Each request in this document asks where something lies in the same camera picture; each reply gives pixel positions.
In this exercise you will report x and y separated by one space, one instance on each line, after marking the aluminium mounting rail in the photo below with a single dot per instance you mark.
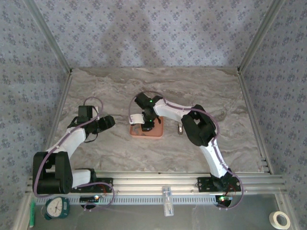
156 182

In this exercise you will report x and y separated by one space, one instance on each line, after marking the aluminium frame post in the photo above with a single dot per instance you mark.
259 36
50 36

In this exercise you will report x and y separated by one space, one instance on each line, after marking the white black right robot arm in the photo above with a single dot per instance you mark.
216 155

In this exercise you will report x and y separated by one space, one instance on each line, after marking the clear plastic bracket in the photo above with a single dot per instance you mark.
168 206

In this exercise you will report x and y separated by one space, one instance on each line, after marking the grey staple strip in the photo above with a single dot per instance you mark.
137 130

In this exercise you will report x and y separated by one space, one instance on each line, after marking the brown mini stapler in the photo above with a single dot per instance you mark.
180 129

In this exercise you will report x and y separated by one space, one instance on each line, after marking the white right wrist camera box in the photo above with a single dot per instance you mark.
136 118

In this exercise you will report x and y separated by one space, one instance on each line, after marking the green round clock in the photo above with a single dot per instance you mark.
56 207

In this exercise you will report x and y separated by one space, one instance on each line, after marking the aluminium table side rail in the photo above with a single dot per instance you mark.
247 95
60 107

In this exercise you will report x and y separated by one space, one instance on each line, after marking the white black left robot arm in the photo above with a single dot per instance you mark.
72 141

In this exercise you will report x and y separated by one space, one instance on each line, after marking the small circuit board with light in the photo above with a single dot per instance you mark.
225 198
88 198

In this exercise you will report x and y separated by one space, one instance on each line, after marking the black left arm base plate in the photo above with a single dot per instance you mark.
108 182

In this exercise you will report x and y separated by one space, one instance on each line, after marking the white tape roll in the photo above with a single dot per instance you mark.
272 219

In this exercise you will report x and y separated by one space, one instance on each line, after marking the pink plastic tray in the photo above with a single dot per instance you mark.
157 133

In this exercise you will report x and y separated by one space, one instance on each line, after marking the green marker pen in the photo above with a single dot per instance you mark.
32 213

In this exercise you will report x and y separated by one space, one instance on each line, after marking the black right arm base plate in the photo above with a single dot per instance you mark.
204 184

